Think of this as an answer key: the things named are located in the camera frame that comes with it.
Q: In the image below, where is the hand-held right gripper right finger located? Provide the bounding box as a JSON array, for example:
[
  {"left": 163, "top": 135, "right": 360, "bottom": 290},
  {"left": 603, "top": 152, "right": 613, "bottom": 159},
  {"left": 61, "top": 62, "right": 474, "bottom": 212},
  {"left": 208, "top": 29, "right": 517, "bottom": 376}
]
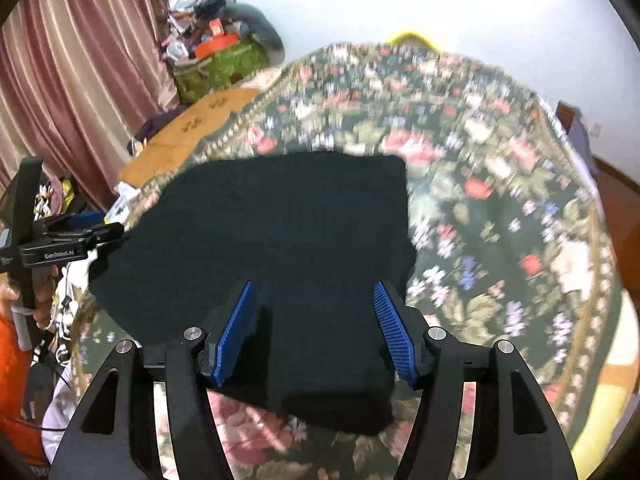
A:
[{"left": 372, "top": 281, "right": 578, "bottom": 480}]

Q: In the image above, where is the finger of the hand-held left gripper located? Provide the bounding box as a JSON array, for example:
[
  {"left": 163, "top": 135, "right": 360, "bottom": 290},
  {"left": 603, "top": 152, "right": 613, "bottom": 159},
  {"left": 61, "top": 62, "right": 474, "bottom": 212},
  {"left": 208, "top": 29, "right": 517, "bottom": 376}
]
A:
[
  {"left": 69, "top": 211, "right": 107, "bottom": 229},
  {"left": 82, "top": 223, "right": 126, "bottom": 247}
]

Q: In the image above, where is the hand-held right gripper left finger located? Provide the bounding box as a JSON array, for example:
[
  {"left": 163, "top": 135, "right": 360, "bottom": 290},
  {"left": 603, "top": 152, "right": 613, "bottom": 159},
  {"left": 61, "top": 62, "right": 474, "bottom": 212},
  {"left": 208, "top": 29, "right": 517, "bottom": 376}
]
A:
[{"left": 49, "top": 281, "right": 258, "bottom": 480}]

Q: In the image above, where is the black printed t-shirt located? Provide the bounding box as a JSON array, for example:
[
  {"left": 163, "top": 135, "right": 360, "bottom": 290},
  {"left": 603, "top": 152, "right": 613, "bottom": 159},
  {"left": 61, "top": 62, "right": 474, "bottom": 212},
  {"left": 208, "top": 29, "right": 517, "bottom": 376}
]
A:
[{"left": 89, "top": 152, "right": 418, "bottom": 437}]

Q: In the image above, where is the person's left hand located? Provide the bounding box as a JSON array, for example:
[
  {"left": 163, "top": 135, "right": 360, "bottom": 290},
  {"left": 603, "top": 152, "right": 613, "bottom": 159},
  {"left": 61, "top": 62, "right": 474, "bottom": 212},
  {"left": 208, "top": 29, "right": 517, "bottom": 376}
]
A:
[{"left": 31, "top": 264, "right": 62, "bottom": 332}]

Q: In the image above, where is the colourful clutter by curtain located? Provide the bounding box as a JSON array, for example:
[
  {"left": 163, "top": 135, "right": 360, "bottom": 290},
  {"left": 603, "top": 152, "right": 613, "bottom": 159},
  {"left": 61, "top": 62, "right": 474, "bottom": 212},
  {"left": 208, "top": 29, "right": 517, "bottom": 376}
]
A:
[{"left": 34, "top": 174, "right": 108, "bottom": 223}]

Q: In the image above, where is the dark purple cloth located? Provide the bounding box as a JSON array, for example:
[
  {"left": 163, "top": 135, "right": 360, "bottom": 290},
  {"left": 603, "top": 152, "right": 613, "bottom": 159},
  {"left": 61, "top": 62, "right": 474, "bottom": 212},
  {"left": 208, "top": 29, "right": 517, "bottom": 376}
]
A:
[{"left": 126, "top": 105, "right": 177, "bottom": 157}]

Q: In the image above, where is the brown cardboard sheet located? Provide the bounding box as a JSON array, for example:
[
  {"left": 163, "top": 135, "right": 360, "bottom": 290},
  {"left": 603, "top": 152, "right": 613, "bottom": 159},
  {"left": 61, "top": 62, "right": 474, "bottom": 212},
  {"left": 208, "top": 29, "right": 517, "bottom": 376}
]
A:
[{"left": 117, "top": 88, "right": 262, "bottom": 187}]

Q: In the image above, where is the floral green blanket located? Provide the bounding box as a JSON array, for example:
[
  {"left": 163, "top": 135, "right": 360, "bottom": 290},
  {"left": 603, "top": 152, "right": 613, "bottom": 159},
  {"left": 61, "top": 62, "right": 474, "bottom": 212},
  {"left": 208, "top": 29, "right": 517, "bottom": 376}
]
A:
[{"left": 65, "top": 40, "right": 626, "bottom": 480}]

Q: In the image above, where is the pink striped curtain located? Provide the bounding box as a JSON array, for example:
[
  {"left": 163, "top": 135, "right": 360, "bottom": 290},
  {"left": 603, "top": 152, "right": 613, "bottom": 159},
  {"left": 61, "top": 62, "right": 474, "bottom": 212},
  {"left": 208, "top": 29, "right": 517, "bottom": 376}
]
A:
[{"left": 0, "top": 0, "right": 175, "bottom": 211}]

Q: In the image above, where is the white cloth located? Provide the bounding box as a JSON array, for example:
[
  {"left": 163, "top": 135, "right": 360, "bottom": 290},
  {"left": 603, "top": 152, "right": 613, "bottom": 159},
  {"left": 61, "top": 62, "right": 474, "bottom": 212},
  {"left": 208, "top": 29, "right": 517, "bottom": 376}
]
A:
[{"left": 41, "top": 372, "right": 103, "bottom": 467}]

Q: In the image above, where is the green bag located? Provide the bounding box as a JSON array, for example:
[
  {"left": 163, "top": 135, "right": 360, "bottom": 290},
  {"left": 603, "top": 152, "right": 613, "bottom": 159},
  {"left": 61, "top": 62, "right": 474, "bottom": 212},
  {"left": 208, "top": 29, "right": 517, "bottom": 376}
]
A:
[{"left": 172, "top": 42, "right": 272, "bottom": 106}]

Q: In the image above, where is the orange round lid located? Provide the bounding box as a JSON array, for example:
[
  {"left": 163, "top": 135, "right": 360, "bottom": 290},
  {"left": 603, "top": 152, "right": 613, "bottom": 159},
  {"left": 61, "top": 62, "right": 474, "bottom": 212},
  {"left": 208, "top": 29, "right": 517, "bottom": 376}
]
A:
[{"left": 192, "top": 32, "right": 242, "bottom": 59}]

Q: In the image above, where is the pile of mixed clutter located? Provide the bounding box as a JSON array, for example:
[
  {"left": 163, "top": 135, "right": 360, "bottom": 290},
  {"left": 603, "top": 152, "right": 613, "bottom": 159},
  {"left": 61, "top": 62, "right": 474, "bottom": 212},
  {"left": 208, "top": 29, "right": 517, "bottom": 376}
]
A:
[{"left": 161, "top": 0, "right": 251, "bottom": 66}]

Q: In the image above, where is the wooden chair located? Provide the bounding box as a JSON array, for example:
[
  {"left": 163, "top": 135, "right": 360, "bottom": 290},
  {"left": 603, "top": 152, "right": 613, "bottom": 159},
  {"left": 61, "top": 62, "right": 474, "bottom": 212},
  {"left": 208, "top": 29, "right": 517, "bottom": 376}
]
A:
[{"left": 555, "top": 101, "right": 597, "bottom": 173}]

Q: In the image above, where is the yellow hoop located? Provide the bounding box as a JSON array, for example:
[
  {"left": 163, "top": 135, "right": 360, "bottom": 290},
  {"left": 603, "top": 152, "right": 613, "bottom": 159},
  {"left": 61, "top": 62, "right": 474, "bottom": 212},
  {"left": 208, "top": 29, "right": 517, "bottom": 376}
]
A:
[{"left": 389, "top": 30, "right": 444, "bottom": 52}]

